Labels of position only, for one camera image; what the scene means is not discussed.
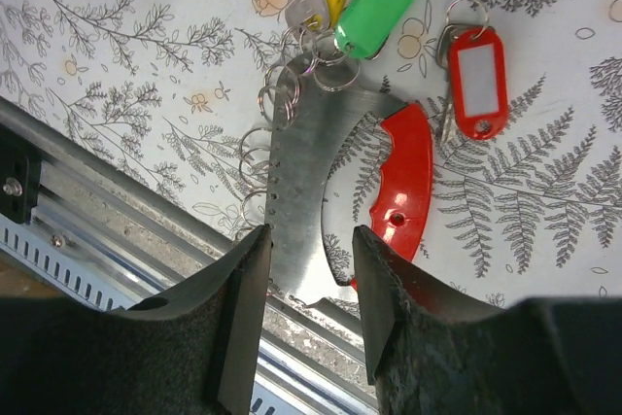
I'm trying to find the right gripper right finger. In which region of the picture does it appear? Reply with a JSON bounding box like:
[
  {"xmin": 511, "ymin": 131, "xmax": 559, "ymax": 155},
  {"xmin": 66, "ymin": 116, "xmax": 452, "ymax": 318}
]
[{"xmin": 352, "ymin": 225, "xmax": 621, "ymax": 414}]

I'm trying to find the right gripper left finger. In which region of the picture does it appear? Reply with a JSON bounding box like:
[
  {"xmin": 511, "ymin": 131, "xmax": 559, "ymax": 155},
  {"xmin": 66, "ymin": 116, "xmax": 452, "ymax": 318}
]
[{"xmin": 1, "ymin": 225, "xmax": 272, "ymax": 414}]

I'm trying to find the metal key holder red handle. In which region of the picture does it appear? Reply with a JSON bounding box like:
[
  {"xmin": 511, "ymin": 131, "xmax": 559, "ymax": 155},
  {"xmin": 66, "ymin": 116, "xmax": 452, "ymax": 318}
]
[{"xmin": 251, "ymin": 24, "xmax": 433, "ymax": 306}]

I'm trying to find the green key tag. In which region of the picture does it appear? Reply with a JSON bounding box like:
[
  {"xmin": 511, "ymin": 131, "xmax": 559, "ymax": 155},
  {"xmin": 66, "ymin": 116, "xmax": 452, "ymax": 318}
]
[{"xmin": 334, "ymin": 0, "xmax": 414, "ymax": 59}]

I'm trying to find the red key tag with key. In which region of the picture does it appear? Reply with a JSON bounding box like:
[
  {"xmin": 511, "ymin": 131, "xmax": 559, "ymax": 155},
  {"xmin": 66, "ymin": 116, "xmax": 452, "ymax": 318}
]
[{"xmin": 436, "ymin": 0, "xmax": 509, "ymax": 145}]

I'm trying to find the aluminium front rail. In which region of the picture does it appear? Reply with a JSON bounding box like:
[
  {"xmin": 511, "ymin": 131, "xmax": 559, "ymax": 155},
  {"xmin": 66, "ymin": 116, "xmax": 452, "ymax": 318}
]
[{"xmin": 1, "ymin": 102, "xmax": 377, "ymax": 414}]

